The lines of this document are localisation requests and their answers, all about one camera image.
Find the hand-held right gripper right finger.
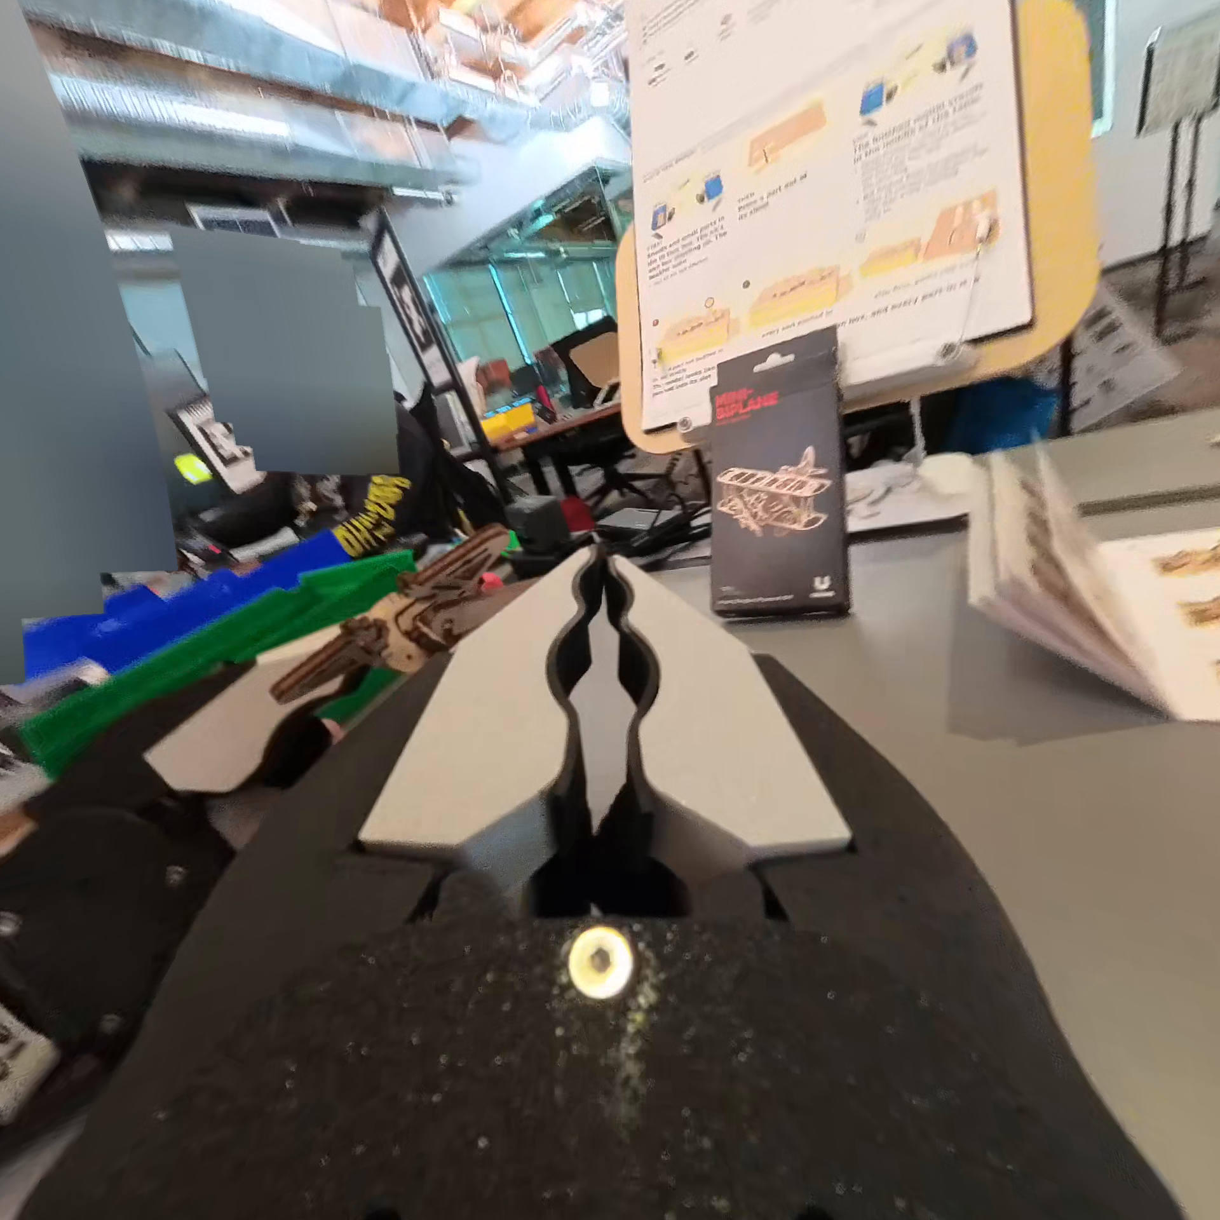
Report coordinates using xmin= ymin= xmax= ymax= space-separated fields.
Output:
xmin=609 ymin=552 xmax=854 ymax=884

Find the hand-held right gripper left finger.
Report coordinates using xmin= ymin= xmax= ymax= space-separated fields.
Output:
xmin=358 ymin=545 xmax=609 ymax=878

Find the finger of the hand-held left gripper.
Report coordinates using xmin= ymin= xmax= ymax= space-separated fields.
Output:
xmin=144 ymin=655 xmax=404 ymax=794

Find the wooden biplane model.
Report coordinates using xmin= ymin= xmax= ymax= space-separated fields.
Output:
xmin=272 ymin=521 xmax=517 ymax=706

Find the green plastic bin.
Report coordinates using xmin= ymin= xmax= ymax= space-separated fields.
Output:
xmin=19 ymin=547 xmax=424 ymax=778

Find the blue plastic bin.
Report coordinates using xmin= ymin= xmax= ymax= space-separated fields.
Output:
xmin=23 ymin=529 xmax=347 ymax=679

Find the small black box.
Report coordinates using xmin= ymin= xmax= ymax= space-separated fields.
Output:
xmin=510 ymin=494 xmax=576 ymax=556

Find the black biplane kit box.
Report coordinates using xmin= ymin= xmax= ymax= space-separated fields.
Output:
xmin=710 ymin=327 xmax=852 ymax=618

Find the white paper sheet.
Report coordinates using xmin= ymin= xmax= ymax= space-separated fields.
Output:
xmin=843 ymin=461 xmax=972 ymax=530

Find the wooden office desk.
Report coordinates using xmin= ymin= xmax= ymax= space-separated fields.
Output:
xmin=495 ymin=404 xmax=633 ymax=497

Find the black office chair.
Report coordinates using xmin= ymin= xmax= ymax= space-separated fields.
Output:
xmin=552 ymin=318 xmax=623 ymax=411

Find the open instruction booklet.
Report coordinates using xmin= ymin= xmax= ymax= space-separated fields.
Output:
xmin=968 ymin=446 xmax=1220 ymax=721

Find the blue plastic crate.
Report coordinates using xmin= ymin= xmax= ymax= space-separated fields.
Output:
xmin=942 ymin=375 xmax=1061 ymax=455

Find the white task instruction sheet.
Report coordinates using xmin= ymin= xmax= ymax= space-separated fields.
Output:
xmin=625 ymin=0 xmax=1037 ymax=431

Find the instruction sheet on clipboard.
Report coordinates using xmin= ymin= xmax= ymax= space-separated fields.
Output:
xmin=614 ymin=0 xmax=1109 ymax=457

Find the black sign stand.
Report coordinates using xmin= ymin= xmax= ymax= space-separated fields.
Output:
xmin=1135 ymin=12 xmax=1220 ymax=345

